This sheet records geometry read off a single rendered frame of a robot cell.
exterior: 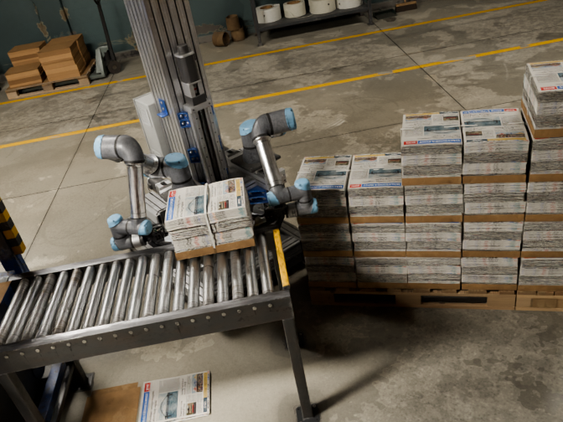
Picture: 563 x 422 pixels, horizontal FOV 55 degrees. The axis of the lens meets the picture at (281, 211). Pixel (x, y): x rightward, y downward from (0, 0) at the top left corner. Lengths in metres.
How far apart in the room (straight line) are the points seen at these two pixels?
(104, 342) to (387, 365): 1.45
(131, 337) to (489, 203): 1.81
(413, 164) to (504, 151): 0.42
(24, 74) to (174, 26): 5.90
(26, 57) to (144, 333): 7.15
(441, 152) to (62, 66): 6.71
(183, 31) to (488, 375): 2.36
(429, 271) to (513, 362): 0.62
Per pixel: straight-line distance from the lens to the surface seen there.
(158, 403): 3.12
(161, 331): 2.37
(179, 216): 2.50
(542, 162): 2.82
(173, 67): 3.06
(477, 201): 2.89
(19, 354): 2.56
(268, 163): 2.71
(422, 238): 2.99
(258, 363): 3.13
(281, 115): 2.80
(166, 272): 2.58
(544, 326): 3.30
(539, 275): 3.21
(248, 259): 2.50
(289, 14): 8.76
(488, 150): 2.74
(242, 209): 2.45
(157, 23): 3.00
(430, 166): 2.76
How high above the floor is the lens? 2.30
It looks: 33 degrees down
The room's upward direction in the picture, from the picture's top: 11 degrees counter-clockwise
